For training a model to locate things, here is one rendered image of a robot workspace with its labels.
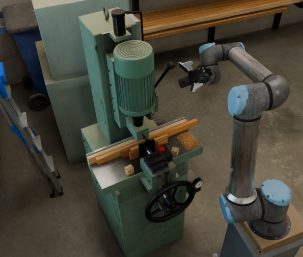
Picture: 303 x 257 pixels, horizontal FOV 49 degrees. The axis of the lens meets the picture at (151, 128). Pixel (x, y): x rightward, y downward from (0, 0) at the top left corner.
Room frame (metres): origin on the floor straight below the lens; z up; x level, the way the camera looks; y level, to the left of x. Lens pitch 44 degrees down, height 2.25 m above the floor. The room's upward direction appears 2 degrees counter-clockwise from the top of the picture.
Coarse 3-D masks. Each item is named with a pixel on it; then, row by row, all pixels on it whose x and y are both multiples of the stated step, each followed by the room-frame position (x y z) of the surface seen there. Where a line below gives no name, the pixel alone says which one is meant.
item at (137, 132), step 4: (128, 116) 1.34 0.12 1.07; (128, 120) 1.30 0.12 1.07; (132, 120) 1.30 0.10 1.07; (128, 124) 1.30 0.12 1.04; (132, 124) 1.27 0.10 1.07; (144, 124) 1.27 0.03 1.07; (128, 128) 1.31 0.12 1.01; (132, 128) 1.25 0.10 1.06; (136, 128) 1.24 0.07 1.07; (140, 128) 1.24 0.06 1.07; (144, 128) 1.24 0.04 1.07; (148, 128) 1.24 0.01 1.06; (132, 132) 1.26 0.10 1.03; (136, 132) 1.22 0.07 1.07; (140, 132) 1.22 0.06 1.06; (144, 132) 1.23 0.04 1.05; (148, 132) 1.24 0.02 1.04; (136, 136) 1.22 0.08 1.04; (140, 136) 1.22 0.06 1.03; (148, 136) 1.24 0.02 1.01; (136, 140) 1.22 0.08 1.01; (140, 140) 1.22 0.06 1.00
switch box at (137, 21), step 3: (129, 15) 1.66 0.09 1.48; (132, 15) 1.65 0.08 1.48; (132, 18) 1.62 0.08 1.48; (135, 18) 1.62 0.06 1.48; (135, 21) 1.58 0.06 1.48; (138, 21) 1.59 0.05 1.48; (138, 24) 1.58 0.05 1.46; (138, 27) 1.58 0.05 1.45; (138, 30) 1.58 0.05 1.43; (138, 33) 1.58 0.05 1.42; (138, 36) 1.58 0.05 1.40; (138, 39) 1.58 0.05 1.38; (141, 39) 1.59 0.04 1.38
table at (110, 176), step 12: (180, 132) 1.38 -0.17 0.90; (168, 144) 1.28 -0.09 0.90; (180, 144) 1.28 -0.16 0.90; (120, 156) 1.21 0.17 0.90; (180, 156) 1.20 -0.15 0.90; (192, 156) 1.23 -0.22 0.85; (96, 168) 1.13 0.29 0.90; (108, 168) 1.13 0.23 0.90; (120, 168) 1.12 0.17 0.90; (96, 180) 1.07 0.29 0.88; (108, 180) 1.05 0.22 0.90; (120, 180) 1.05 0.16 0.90; (132, 180) 1.07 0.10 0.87; (144, 180) 1.07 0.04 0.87; (108, 192) 1.01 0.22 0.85
